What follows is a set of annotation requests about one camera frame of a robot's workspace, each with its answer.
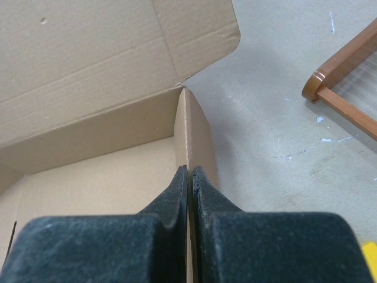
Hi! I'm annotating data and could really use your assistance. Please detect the wooden three-tier rack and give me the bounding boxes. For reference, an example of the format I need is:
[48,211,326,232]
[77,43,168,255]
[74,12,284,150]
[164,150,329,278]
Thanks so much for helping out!
[302,20,376,139]

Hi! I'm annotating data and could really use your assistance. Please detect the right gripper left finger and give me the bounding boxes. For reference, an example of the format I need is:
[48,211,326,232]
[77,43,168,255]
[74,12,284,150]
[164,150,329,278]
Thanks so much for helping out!
[1,166,189,282]

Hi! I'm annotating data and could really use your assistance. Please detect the yellow toy block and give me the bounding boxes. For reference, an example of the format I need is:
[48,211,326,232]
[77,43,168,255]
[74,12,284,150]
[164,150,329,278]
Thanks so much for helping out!
[362,241,377,283]

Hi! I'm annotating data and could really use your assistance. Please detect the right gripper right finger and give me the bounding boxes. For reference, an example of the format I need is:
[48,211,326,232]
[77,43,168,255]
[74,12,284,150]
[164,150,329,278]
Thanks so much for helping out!
[191,167,373,282]

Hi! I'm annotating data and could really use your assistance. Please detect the brown cardboard box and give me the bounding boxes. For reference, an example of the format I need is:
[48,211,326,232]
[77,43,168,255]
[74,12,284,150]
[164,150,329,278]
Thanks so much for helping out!
[1,1,240,282]

